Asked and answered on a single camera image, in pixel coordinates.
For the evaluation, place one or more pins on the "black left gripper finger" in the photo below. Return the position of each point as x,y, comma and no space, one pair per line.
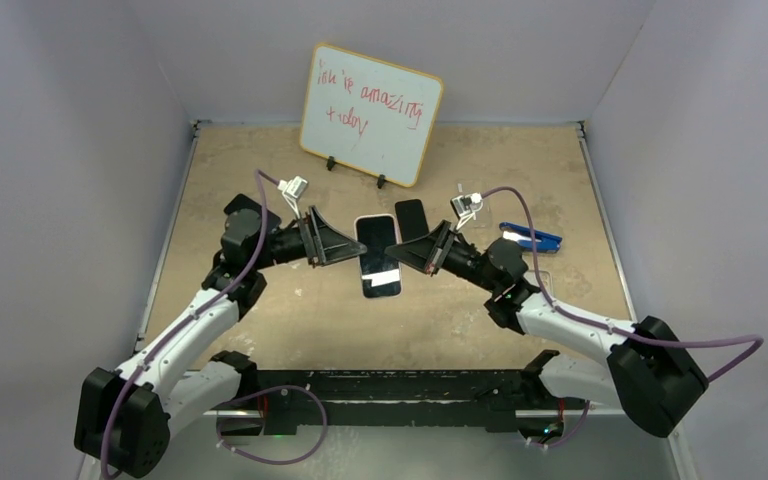
331,251
322,233

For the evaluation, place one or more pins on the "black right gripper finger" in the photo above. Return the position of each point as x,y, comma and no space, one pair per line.
436,239
415,256

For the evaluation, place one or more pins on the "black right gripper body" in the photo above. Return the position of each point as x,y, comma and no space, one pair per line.
463,260

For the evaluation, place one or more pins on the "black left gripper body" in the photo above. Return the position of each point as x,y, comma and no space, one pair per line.
287,246

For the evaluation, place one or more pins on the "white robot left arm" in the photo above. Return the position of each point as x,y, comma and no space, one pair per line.
128,416

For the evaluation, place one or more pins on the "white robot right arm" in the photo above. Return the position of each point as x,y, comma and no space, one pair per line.
636,367

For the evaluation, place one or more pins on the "black phone in centre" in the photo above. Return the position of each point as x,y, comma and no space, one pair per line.
411,218

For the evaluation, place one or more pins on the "beige phone case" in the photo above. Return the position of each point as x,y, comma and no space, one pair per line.
540,277

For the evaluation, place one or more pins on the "black phone on left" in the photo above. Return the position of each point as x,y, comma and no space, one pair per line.
241,202

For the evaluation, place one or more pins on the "clear magsafe phone case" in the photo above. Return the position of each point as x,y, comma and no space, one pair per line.
483,217

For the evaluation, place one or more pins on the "blue black stapler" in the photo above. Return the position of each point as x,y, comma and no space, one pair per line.
528,238

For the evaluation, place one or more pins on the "yellow framed whiteboard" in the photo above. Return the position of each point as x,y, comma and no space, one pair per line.
368,114

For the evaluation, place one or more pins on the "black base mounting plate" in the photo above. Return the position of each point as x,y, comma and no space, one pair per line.
293,386

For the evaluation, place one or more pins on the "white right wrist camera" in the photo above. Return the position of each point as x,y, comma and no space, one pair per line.
466,207

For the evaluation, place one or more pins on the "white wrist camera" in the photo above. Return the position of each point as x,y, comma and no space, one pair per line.
466,207
291,191

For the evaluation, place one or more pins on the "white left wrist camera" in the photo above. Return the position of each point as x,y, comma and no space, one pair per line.
291,191

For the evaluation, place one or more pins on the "aluminium frame rail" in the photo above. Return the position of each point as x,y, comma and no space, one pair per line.
468,412

